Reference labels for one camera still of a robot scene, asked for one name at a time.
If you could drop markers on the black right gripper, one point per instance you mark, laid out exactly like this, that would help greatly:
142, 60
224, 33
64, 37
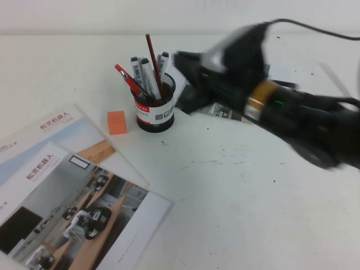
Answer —
233, 81

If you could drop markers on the black marker with red caps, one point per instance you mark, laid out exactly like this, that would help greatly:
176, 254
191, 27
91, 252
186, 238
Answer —
119, 68

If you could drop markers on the black mesh pen holder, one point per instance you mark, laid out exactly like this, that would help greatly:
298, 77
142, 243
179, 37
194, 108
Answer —
156, 118

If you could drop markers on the white marker with grey cap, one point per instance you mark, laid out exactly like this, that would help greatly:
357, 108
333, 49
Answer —
137, 71
163, 62
148, 76

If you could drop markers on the red pencil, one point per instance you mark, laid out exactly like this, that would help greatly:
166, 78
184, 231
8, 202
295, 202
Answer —
154, 64

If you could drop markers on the brochure with office photo cover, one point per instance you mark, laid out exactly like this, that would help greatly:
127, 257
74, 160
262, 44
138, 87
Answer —
220, 110
92, 213

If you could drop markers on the orange rectangular block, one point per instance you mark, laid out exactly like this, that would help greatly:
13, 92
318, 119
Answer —
117, 123

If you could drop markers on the brochure with sky-blue cover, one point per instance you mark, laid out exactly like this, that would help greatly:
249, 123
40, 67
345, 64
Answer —
56, 123

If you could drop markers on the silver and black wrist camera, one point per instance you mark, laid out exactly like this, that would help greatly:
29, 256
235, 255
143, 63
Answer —
239, 47

